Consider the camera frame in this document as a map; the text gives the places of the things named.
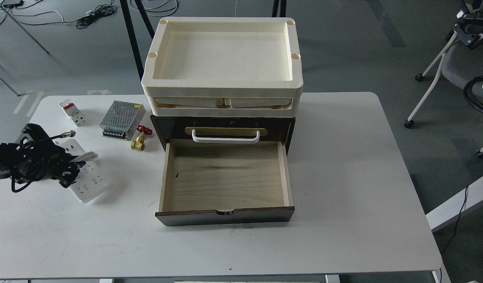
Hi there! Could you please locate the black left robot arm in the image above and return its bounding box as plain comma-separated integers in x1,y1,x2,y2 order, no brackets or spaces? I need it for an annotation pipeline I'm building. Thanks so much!
0,123,86,192

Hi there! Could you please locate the black cable bundle on floor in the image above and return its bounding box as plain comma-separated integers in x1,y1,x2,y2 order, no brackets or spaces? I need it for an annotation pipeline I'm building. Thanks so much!
75,4,118,29

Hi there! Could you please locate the cream plastic stacked tray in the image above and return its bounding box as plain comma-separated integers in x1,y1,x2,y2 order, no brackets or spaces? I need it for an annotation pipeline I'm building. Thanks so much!
141,17,303,118

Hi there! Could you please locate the open wooden drawer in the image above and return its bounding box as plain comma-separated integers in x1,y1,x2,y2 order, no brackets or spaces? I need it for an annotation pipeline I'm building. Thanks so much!
155,140,295,227

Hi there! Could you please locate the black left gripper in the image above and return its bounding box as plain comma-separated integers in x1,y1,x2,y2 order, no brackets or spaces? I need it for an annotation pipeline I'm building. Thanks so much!
13,123,81,188

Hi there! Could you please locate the white drawer handle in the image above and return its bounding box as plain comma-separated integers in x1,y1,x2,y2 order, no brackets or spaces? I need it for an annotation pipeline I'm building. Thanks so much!
191,129,261,144

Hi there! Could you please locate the white frame office chair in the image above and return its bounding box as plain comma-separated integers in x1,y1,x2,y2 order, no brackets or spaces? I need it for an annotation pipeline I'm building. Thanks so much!
404,8,483,159

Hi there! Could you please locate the white power strip with cable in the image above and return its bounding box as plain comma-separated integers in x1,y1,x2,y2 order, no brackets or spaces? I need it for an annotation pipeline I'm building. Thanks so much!
56,138,110,204

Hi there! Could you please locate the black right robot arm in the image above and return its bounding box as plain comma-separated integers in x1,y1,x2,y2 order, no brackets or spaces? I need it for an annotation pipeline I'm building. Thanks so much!
453,0,483,114

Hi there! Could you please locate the metal mesh power supply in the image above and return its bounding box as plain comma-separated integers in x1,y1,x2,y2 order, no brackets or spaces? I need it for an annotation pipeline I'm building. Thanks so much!
99,101,146,140

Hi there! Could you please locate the white circuit breaker red switch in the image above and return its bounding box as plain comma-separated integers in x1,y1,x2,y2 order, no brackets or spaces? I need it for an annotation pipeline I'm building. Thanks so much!
59,99,86,127

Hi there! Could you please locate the brass valve red handle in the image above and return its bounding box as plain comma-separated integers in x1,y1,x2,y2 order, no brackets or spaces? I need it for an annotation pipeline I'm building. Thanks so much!
130,124,153,151

